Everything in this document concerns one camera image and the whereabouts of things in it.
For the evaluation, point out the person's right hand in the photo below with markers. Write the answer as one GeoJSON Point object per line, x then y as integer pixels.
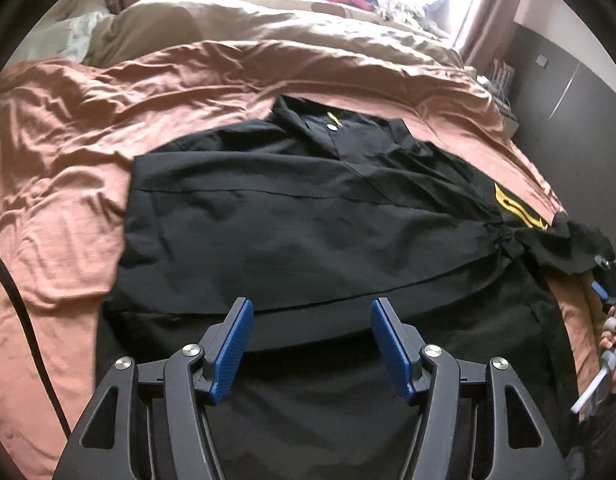
{"type": "Point", "coordinates": [612, 332]}

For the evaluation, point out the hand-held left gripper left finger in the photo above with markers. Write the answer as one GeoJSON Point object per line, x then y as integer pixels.
{"type": "Point", "coordinates": [232, 345]}

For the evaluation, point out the white bedside rack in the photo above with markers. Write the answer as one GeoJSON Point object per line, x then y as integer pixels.
{"type": "Point", "coordinates": [500, 95]}

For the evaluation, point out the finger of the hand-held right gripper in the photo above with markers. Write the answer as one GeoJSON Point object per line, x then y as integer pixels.
{"type": "Point", "coordinates": [610, 262]}
{"type": "Point", "coordinates": [601, 292]}

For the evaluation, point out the person's dark clothing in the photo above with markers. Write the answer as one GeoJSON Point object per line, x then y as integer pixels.
{"type": "Point", "coordinates": [605, 440]}

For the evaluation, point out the pink duvet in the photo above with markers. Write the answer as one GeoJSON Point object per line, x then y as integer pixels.
{"type": "Point", "coordinates": [63, 160]}

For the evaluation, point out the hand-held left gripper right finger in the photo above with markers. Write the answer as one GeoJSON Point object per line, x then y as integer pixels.
{"type": "Point", "coordinates": [392, 347]}

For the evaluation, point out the beige blanket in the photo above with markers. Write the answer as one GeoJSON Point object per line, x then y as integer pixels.
{"type": "Point", "coordinates": [238, 20]}

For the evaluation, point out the pale patterned pillow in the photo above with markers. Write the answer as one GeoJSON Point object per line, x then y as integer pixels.
{"type": "Point", "coordinates": [63, 35]}

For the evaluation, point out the dark grey wardrobe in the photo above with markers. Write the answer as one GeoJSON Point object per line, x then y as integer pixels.
{"type": "Point", "coordinates": [577, 120]}

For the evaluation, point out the black shirt with yellow emblem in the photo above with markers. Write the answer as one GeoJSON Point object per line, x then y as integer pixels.
{"type": "Point", "coordinates": [288, 220]}

